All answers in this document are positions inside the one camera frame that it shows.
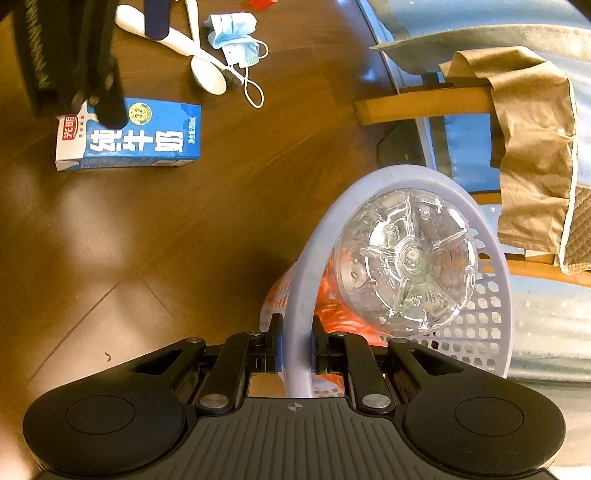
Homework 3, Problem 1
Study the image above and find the dark door mat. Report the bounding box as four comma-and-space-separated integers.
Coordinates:
377, 119, 436, 169

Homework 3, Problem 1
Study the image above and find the clear plastic water bottle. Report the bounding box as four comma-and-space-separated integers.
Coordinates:
327, 188, 478, 336

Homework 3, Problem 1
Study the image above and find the blue face mask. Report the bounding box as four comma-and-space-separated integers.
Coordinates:
204, 12, 270, 109

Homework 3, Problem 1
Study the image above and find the lavender plastic waste basket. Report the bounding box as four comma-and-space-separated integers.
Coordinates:
260, 165, 513, 398

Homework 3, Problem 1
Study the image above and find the orange foam fruit net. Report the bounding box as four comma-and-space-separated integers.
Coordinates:
259, 264, 388, 397

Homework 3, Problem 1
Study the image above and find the wooden chair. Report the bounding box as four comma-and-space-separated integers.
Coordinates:
355, 72, 590, 285

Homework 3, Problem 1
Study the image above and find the red bottle cap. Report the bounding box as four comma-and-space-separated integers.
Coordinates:
250, 0, 277, 11

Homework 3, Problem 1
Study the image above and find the blue white milk carton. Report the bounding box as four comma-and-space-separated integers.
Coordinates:
55, 97, 201, 171

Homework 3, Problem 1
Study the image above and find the tan chair cover cloth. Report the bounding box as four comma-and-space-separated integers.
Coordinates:
440, 46, 590, 275

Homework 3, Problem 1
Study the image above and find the white toothbrush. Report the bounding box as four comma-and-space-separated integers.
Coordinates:
115, 4, 245, 86

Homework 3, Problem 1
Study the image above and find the white plastic spoon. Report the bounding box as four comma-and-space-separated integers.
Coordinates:
184, 0, 228, 96

